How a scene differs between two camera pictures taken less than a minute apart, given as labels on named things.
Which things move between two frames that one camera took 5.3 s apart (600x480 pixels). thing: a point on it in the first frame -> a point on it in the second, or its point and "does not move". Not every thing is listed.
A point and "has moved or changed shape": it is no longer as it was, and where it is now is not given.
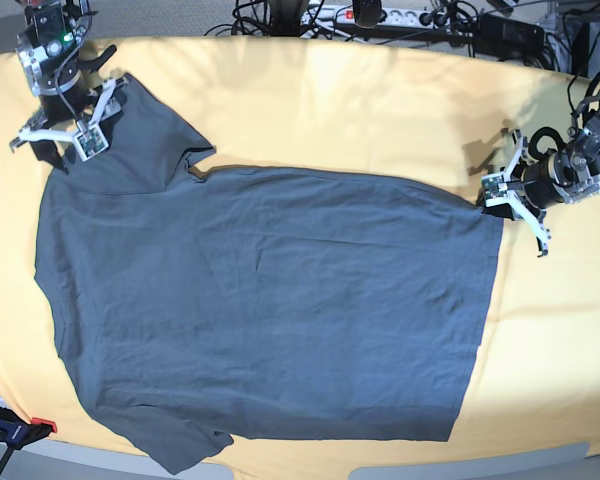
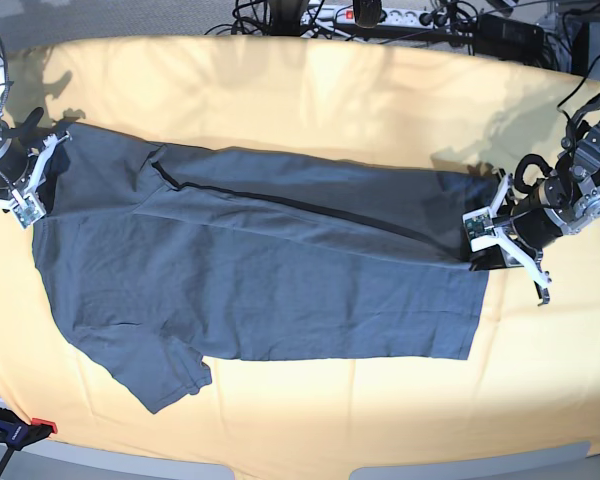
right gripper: (545, 183) -> (537, 227)
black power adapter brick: (510, 34) does not move
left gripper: (64, 99) -> (11, 164)
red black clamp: (3, 424) does not move
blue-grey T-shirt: (259, 301) has moved or changed shape
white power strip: (393, 16) does not move
